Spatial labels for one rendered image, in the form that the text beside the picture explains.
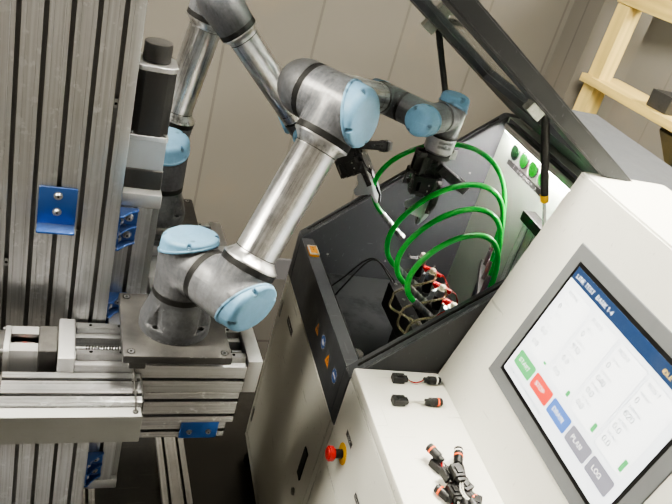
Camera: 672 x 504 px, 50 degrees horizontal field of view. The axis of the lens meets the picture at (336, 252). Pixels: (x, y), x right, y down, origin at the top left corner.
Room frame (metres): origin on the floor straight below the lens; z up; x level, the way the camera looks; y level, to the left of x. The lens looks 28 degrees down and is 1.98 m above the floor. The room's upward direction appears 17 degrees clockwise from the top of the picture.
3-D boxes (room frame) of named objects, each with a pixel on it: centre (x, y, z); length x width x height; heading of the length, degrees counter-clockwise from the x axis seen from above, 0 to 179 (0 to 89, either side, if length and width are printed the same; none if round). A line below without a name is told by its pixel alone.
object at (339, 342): (1.72, -0.01, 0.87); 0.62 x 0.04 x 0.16; 21
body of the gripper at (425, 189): (1.78, -0.17, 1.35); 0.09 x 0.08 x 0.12; 111
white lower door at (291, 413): (1.71, 0.00, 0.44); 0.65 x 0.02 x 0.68; 21
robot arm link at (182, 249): (1.26, 0.28, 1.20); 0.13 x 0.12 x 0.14; 59
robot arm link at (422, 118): (1.70, -0.11, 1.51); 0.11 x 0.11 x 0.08; 59
